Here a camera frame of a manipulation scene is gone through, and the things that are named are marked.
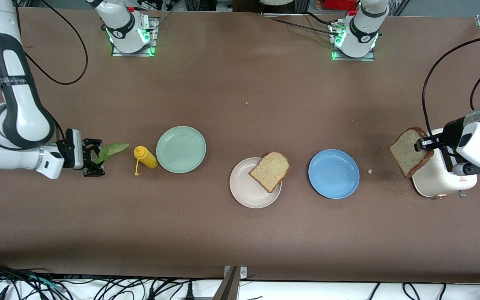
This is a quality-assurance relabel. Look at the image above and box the green lettuce leaf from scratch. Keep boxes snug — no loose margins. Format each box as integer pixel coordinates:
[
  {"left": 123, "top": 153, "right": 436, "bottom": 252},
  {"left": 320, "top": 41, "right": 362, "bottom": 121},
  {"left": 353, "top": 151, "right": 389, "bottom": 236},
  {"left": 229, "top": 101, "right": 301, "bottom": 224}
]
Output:
[{"left": 93, "top": 142, "right": 130, "bottom": 165}]

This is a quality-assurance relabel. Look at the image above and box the toasted bread slice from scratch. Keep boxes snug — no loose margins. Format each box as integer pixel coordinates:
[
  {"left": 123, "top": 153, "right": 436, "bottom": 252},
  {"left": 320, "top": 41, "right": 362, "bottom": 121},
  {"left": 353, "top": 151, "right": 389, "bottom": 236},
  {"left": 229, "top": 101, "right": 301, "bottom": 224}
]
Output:
[
  {"left": 389, "top": 127, "right": 435, "bottom": 178},
  {"left": 249, "top": 152, "right": 291, "bottom": 193}
]

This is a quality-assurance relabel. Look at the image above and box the yellow squeeze bottle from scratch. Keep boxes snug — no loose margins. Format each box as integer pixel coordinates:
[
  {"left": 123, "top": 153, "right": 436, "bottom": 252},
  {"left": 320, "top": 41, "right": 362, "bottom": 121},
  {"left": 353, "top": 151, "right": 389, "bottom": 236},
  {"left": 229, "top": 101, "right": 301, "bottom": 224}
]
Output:
[{"left": 133, "top": 146, "right": 158, "bottom": 176}]

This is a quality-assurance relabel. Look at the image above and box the mint green plate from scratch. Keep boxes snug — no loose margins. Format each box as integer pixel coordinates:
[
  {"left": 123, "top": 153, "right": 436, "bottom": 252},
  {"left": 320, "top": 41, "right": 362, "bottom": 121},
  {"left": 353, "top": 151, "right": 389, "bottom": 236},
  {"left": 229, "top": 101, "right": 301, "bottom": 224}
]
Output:
[{"left": 156, "top": 126, "right": 207, "bottom": 174}]

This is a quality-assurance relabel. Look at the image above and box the blue plate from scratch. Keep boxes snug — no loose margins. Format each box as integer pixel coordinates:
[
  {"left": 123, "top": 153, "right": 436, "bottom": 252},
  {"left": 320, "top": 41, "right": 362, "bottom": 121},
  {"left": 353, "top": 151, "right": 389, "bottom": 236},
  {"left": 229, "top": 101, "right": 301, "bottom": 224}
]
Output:
[{"left": 308, "top": 149, "right": 360, "bottom": 200}]

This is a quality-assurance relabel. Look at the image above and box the beige plate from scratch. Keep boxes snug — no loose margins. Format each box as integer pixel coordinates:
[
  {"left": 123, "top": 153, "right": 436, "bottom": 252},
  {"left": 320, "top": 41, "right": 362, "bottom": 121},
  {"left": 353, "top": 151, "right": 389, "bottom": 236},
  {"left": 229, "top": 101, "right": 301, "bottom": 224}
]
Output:
[{"left": 229, "top": 157, "right": 282, "bottom": 209}]

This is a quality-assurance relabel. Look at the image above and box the white two-slot toaster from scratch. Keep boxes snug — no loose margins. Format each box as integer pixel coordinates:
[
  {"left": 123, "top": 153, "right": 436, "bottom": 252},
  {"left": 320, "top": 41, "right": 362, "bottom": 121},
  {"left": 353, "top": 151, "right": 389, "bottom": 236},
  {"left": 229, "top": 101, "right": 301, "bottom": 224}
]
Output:
[{"left": 411, "top": 128, "right": 478, "bottom": 200}]

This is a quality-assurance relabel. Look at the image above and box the red box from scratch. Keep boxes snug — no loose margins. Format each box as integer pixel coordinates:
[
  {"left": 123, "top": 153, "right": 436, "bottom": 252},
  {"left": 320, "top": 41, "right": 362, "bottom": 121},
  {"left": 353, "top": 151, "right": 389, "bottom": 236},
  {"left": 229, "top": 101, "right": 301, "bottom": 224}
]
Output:
[{"left": 323, "top": 0, "right": 359, "bottom": 11}]

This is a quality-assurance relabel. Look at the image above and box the teal cable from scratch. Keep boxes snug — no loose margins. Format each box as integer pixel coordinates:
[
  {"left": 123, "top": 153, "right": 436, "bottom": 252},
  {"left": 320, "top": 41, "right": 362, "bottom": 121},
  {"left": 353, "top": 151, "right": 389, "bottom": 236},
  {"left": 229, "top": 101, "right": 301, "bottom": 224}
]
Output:
[{"left": 25, "top": 274, "right": 64, "bottom": 291}]

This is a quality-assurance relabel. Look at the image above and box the aluminium camera post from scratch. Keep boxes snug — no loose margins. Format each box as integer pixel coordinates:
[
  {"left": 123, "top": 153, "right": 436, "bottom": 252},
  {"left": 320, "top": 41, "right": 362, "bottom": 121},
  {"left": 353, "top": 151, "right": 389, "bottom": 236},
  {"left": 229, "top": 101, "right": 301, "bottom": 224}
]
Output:
[{"left": 213, "top": 265, "right": 249, "bottom": 300}]

